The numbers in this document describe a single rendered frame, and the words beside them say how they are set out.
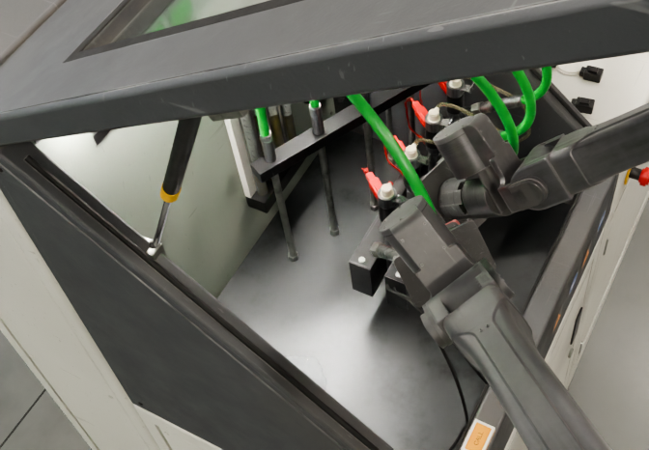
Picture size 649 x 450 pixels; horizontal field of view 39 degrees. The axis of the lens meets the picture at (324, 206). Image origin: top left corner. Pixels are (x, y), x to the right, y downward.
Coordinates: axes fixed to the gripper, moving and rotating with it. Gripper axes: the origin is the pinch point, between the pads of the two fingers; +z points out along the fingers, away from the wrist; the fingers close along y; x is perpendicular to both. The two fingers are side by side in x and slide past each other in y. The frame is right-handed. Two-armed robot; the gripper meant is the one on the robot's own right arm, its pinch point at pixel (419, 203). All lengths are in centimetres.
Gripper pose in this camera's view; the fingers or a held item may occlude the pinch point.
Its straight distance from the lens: 129.3
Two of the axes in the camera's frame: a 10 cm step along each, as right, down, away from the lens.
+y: -5.8, -7.8, -2.2
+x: -6.9, 6.2, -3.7
